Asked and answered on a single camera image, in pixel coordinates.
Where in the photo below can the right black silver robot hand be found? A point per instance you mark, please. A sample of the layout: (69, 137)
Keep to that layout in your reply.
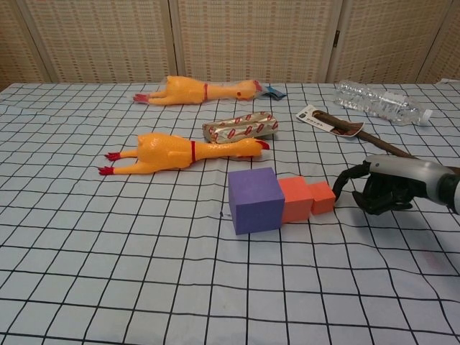
(406, 169)

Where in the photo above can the small orange foam cube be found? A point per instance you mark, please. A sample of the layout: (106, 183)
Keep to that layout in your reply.
(323, 201)

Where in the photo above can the large orange foam cube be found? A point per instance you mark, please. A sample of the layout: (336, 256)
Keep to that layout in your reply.
(296, 205)

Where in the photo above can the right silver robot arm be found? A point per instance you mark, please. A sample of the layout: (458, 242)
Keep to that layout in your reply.
(451, 192)

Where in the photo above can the brown wooden spatula with card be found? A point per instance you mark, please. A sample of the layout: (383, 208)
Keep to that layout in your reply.
(381, 143)

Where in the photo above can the clear plastic water bottle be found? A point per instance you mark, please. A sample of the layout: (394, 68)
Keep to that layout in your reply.
(377, 102)

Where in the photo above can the purple foam cube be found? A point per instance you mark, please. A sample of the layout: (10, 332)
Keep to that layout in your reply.
(255, 205)

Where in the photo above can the silver red foil packet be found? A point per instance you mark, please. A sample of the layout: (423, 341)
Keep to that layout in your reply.
(240, 127)

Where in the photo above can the beige woven folding screen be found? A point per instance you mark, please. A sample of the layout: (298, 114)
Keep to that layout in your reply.
(251, 36)

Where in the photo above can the bagged yellow rubber chicken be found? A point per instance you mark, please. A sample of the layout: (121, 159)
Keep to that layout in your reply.
(187, 91)

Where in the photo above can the blue checkered tablecloth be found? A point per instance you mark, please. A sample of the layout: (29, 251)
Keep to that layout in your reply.
(125, 258)

